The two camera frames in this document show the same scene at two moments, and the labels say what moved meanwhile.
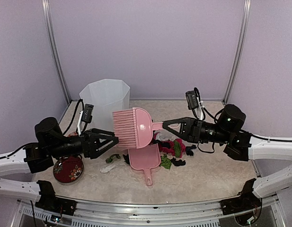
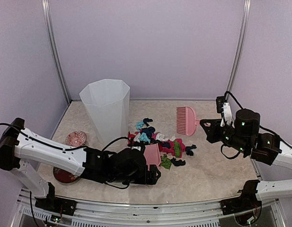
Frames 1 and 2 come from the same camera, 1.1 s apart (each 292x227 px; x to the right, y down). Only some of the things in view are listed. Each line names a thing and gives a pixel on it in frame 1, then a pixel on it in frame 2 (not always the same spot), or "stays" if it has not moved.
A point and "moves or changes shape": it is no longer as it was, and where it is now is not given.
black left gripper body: x=85 y=143 to x=151 y=180
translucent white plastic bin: x=107 y=96 stays
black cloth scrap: x=178 y=162 stays
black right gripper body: x=194 y=132 to x=213 y=138
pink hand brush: x=133 y=128 moves or changes shape
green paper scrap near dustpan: x=165 y=162 stays
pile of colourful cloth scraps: x=174 y=147 stays
